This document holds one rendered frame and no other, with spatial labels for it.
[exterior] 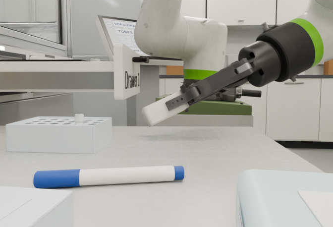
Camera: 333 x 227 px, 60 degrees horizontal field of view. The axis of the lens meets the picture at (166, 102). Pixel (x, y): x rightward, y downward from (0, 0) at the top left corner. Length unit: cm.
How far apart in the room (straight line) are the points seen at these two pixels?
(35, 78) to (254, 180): 53
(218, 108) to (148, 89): 91
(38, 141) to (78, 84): 21
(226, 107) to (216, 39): 21
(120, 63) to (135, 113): 109
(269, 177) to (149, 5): 69
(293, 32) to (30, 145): 44
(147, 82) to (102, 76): 108
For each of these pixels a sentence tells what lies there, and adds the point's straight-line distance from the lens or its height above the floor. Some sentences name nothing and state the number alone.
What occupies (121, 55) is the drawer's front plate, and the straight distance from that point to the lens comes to 57.
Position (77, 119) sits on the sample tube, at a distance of 43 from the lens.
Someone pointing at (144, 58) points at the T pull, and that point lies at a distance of 67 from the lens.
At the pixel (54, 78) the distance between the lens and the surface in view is 62.
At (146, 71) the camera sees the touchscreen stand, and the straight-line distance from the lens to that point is 165.
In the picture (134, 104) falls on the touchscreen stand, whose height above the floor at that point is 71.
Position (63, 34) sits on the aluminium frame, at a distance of 126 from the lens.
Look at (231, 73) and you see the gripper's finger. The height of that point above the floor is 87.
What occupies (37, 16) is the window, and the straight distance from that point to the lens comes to 109.
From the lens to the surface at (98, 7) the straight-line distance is 249.
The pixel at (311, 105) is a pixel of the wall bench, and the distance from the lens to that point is 384.
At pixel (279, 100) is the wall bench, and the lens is 372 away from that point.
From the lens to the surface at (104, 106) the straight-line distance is 243.
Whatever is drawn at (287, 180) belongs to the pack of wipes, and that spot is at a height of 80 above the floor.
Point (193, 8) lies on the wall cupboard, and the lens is 403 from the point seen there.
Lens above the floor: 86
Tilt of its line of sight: 5 degrees down
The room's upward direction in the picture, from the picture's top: straight up
